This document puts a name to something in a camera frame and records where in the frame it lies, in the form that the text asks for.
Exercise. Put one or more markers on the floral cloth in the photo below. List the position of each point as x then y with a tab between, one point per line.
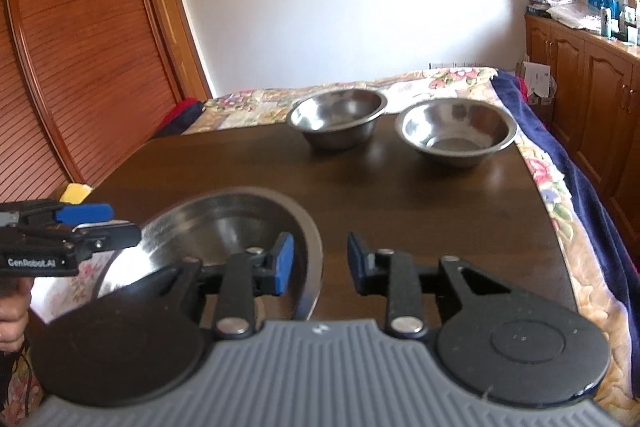
27	382

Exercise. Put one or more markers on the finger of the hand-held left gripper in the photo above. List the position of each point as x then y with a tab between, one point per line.
117	236
85	213

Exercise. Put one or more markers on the red cloth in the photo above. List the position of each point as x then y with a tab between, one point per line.
182	109

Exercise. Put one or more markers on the floral bedspread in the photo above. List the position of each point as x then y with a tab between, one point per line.
250	102

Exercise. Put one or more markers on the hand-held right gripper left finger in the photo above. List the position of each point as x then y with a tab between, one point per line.
282	264

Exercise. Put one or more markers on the clear plastic bag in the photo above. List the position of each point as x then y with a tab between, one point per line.
575	14

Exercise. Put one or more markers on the row of wall sockets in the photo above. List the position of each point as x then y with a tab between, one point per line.
455	65

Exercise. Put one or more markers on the wooden cabinet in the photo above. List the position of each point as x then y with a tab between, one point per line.
595	107

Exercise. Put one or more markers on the yellow cushion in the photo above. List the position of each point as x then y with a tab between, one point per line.
75	193

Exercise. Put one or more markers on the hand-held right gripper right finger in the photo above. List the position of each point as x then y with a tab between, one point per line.
355	259

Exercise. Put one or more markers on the wooden wardrobe side panel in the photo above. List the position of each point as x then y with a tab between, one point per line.
167	7

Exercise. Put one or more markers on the person's left hand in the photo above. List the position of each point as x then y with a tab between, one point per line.
12	327

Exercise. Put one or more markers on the wooden louvered wardrobe door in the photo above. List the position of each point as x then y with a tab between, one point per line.
25	132
100	57

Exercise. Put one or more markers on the large stainless steel bowl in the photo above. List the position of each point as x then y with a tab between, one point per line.
225	227

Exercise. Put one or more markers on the drink can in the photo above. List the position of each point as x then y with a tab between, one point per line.
605	22

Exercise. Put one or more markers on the white floral square plate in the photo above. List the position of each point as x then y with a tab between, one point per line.
70	284

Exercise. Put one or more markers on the navy blue blanket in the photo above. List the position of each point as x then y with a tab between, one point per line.
575	187

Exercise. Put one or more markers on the cardboard box with white paper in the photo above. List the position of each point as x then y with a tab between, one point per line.
537	82

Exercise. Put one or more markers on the dark blue cloth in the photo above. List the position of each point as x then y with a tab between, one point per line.
167	131

